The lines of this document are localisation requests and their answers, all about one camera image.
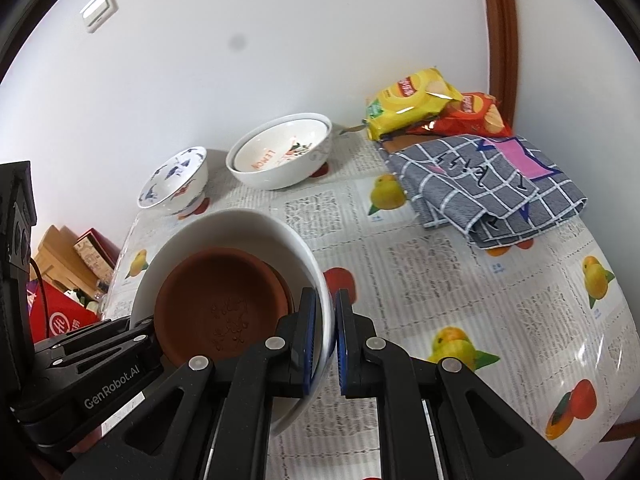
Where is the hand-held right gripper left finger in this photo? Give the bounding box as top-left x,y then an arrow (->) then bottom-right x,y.
62,287 -> 318,480

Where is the yellow chips bag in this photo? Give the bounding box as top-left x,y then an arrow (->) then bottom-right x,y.
363,67 -> 463,142

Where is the brown clay saucer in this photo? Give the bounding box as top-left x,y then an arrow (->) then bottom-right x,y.
262,260 -> 297,318
154,247 -> 291,373

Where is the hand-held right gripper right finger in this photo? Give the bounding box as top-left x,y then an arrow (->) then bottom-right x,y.
334,288 -> 583,480

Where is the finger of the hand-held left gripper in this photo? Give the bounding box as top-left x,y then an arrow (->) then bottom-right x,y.
33,316 -> 165,392

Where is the red chips bag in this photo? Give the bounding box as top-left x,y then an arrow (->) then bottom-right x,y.
407,91 -> 516,138

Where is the black cable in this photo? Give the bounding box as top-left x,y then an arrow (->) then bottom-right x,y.
29,256 -> 51,341

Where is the white cartoon print bowl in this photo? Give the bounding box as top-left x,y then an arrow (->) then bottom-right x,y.
235,119 -> 328,172

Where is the blue crane print bowl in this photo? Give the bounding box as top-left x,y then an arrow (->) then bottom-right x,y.
137,146 -> 209,220

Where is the white wall switch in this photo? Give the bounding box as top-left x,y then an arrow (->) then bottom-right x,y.
81,0 -> 119,34

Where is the large white bowl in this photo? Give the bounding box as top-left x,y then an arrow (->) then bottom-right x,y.
226,112 -> 333,191

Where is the cardboard box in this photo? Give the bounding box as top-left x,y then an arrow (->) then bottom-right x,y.
36,224 -> 83,286

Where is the grey checkered cloth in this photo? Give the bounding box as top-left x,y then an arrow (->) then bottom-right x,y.
384,133 -> 590,250

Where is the brown wooden door frame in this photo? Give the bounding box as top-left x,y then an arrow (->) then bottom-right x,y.
475,0 -> 521,128

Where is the patterned box with red lid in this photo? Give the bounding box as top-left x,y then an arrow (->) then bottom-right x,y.
74,228 -> 120,283

